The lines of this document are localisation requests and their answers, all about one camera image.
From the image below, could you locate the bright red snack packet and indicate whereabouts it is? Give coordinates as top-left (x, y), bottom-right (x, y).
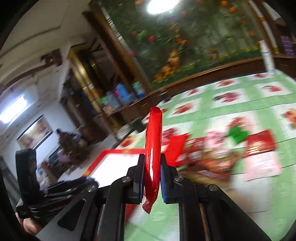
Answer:
top-left (142, 106), bottom-right (163, 214)

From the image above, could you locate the pink bear snack packet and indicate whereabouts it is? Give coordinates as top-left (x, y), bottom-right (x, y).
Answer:
top-left (204, 130), bottom-right (228, 152)

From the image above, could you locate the green candy wrapper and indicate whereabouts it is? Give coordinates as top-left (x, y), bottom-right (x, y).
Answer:
top-left (228, 126), bottom-right (249, 144)

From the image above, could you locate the red gold-lettered packet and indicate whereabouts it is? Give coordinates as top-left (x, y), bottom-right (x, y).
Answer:
top-left (245, 129), bottom-right (276, 157)

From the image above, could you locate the left hand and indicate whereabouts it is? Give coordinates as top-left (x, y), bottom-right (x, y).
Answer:
top-left (15, 212), bottom-right (43, 235)

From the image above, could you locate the red gift box tray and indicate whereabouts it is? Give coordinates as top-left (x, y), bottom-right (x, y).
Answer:
top-left (83, 149), bottom-right (147, 225)

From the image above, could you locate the seated person in background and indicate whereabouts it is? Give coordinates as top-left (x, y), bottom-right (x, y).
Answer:
top-left (56, 128), bottom-right (90, 166)

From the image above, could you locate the framed landscape painting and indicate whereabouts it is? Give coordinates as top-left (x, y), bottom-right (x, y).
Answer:
top-left (17, 115), bottom-right (53, 150)

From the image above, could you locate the blue thermos jug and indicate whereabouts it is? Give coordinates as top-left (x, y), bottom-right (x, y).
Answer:
top-left (115, 83), bottom-right (132, 105)

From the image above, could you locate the ceiling fluorescent light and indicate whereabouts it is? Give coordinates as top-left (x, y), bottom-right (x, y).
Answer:
top-left (0, 95), bottom-right (28, 124)

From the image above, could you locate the white spray bottle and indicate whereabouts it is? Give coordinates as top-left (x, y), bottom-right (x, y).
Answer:
top-left (259, 40), bottom-right (276, 75)

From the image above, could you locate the purple bottle right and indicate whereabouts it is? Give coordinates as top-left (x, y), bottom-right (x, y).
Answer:
top-left (281, 36), bottom-right (294, 56)

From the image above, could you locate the floral glass wall panel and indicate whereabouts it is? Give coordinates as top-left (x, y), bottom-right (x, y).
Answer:
top-left (99, 1), bottom-right (263, 88)

